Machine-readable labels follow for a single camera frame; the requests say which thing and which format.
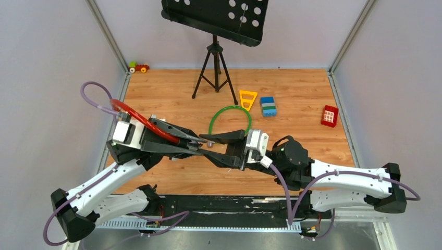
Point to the red window block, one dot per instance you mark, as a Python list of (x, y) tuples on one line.
[(330, 116)]

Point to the black music stand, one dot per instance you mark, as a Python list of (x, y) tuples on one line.
[(239, 21)]

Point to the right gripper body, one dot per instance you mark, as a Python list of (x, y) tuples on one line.
[(238, 148)]

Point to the yellow triangular plastic piece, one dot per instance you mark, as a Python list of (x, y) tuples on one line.
[(247, 99)]

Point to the blue green stacked blocks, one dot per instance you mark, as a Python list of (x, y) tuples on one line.
[(268, 106)]

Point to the green cable lock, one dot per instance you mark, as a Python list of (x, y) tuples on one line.
[(249, 117)]

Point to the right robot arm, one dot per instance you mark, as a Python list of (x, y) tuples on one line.
[(322, 186)]

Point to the thick red cable lock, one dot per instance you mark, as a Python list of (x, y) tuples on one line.
[(118, 105)]

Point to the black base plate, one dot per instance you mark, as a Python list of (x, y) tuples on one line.
[(221, 210)]

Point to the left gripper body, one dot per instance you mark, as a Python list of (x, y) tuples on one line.
[(148, 134)]

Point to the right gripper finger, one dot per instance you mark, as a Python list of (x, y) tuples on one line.
[(223, 160), (225, 138)]

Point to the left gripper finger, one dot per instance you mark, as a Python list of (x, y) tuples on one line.
[(175, 130), (166, 149)]

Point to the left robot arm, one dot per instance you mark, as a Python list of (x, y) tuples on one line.
[(81, 209)]

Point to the keys of red lock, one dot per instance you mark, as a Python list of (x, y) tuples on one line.
[(210, 143)]

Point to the toy car red green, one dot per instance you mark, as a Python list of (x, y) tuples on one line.
[(135, 67)]

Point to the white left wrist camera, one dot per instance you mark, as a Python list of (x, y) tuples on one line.
[(128, 131)]

